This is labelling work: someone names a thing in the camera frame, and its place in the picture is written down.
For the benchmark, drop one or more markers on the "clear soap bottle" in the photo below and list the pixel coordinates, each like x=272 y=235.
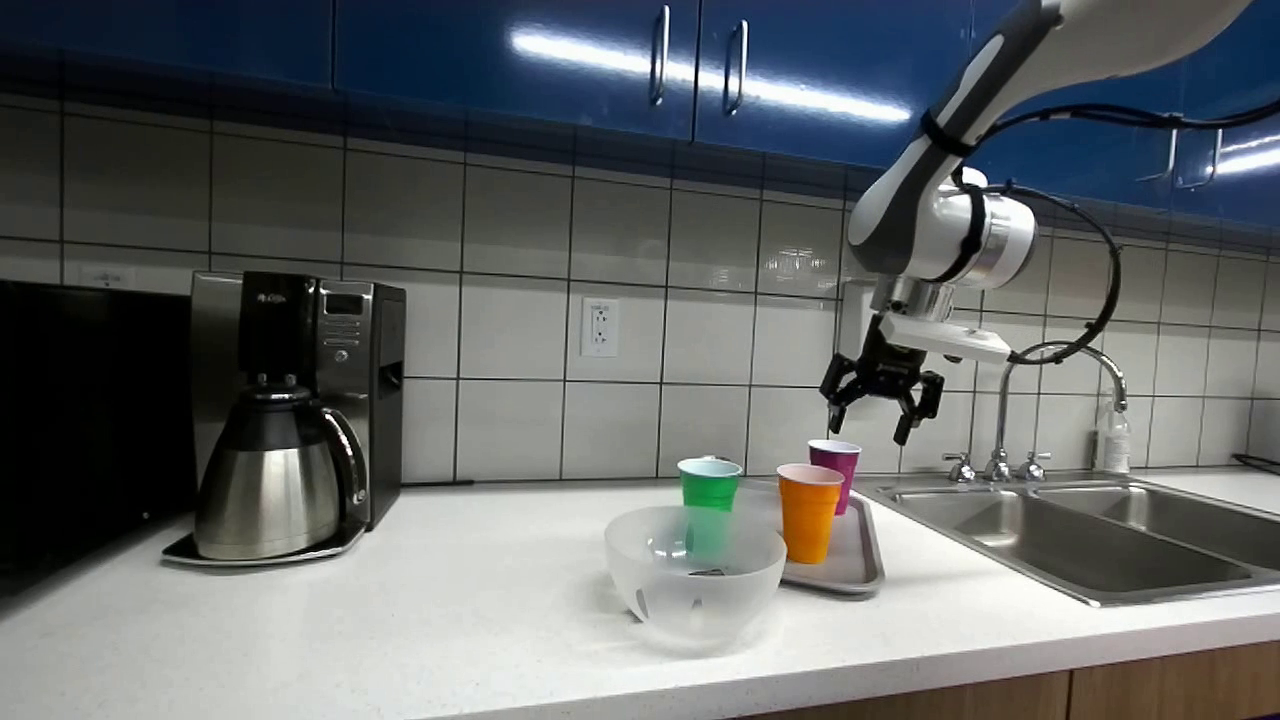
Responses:
x=1109 y=444

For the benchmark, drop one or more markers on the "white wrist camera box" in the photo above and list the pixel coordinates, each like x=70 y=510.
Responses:
x=962 y=343

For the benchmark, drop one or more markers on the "grey plastic tray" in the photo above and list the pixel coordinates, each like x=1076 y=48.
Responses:
x=853 y=565

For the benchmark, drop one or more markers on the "black silver coffee maker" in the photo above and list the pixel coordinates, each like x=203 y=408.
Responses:
x=352 y=345

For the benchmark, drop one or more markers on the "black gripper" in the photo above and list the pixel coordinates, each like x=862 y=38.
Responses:
x=880 y=361

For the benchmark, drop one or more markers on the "stainless steel carafe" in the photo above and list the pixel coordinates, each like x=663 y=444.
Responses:
x=272 y=487

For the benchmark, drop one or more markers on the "purple plastic cup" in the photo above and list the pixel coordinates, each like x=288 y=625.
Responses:
x=840 y=464

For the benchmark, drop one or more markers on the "green plastic cup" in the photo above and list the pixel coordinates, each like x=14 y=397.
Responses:
x=709 y=487

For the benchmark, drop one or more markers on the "orange plastic cup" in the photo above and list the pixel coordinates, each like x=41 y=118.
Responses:
x=808 y=515

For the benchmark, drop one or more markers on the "chrome gooseneck faucet spout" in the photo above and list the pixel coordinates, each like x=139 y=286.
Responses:
x=1002 y=415

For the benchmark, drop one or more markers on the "white wall outlet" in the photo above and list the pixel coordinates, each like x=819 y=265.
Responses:
x=601 y=327

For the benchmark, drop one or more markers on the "wooden base cabinet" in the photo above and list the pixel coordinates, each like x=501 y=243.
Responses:
x=934 y=700

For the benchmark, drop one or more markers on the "stainless steel double sink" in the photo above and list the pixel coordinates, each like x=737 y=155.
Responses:
x=1093 y=546

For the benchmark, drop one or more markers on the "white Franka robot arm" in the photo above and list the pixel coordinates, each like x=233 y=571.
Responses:
x=934 y=225

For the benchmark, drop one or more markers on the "black microwave oven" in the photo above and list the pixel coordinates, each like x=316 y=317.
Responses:
x=81 y=426

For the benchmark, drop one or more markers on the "clear plastic bowl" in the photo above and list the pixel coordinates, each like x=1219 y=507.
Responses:
x=692 y=606

